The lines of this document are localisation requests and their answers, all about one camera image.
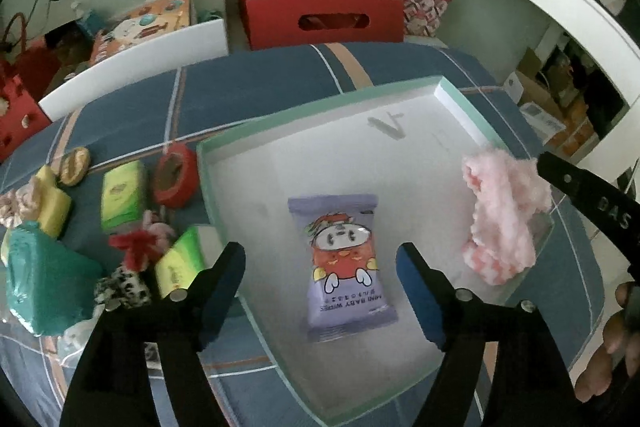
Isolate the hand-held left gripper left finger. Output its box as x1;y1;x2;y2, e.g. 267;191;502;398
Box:
60;241;247;427

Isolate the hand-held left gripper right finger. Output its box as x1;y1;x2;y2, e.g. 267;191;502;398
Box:
395;242;583;427

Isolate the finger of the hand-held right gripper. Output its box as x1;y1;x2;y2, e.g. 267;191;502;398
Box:
537;151;640;288

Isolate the purple baby wipes packet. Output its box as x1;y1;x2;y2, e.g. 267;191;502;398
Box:
287;194;399;344

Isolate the pink fluffy headband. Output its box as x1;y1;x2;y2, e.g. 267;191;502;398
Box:
460;146;553;287

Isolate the white box tray mint edge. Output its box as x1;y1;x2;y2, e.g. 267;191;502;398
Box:
196;76;556;427

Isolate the yellow sponge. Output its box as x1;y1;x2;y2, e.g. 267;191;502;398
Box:
31;165;73;240

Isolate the person's right hand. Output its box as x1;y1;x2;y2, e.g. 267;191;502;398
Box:
575;282;640;403

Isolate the green tissue packet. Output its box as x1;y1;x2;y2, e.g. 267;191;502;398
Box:
101;160;148;235
152;226;208;300

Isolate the black white spotted scrunchie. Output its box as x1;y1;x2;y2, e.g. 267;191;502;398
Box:
94;266;152;310

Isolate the red tape roll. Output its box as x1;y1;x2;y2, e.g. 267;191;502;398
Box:
154;144;200;208

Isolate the brown cardboard box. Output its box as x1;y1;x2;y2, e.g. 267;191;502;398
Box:
515;49;566;108

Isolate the white plastic bottle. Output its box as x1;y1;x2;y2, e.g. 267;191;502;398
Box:
57;317;96;365

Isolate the teal plastic packet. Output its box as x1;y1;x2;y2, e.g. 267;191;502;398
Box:
5;222;103;335

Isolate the round orange bread toy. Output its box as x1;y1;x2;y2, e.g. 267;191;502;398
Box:
58;148;92;186

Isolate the blue plaid blanket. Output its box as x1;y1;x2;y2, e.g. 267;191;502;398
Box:
0;42;621;427

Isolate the pink white scrunchie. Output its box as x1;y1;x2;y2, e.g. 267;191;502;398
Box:
0;188;43;228

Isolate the white foam board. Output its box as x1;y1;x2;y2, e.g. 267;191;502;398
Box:
39;18;230;124

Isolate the red patterned box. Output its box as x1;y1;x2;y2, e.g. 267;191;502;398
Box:
360;0;453;38

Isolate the red drawer cabinet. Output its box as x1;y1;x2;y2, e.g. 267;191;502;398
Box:
0;34;63;162

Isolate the orange printed box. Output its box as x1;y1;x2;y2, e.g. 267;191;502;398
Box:
90;0;193;66

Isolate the red cardboard box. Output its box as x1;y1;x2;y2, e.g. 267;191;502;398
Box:
236;0;405;52

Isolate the teal woven container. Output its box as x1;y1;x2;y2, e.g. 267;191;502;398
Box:
77;9;108;35

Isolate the pink white hair tie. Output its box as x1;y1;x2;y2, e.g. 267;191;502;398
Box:
141;209;176;243

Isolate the red bow hair tie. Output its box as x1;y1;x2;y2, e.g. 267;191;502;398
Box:
109;229;157;275

